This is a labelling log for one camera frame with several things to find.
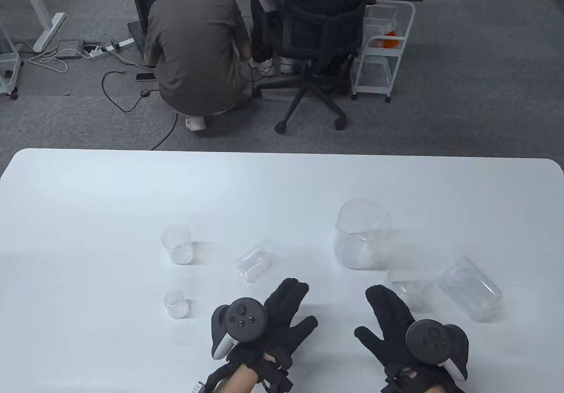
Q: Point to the person's left hand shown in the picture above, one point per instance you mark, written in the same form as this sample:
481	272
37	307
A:
286	322

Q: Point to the person's right hand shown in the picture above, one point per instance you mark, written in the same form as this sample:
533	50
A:
392	318

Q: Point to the small clear plastic beaker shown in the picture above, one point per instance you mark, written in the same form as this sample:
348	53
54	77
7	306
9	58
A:
254	264
177	245

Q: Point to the largest clear plastic beaker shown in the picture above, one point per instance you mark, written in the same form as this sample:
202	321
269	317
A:
363	252

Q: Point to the large clear plastic beaker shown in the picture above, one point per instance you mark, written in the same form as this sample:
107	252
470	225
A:
469	289

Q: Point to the tiny clear plastic beaker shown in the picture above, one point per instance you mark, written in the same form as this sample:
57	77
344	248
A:
176	305

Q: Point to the person's left forearm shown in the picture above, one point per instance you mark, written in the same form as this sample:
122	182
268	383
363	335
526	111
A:
240	380

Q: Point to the black and white controller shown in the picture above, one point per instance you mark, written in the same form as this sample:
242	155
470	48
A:
240	322
434	340

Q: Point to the white rolling cart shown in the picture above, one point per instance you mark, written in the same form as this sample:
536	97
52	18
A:
9	71
379	71

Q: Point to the orange item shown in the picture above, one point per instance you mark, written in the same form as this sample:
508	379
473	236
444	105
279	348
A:
390	40

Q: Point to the black phone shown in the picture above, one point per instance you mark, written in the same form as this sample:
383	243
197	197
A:
146	76

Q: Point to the black office chair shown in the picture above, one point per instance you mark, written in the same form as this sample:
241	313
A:
326	36

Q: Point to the white power strip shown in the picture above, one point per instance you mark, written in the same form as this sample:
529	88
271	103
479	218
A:
112	46

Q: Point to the grey floor box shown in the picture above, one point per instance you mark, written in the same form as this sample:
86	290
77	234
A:
69	50

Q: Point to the white desk leg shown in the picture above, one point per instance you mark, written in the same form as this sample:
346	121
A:
42	23

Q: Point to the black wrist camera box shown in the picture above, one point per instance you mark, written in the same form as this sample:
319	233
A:
199	387

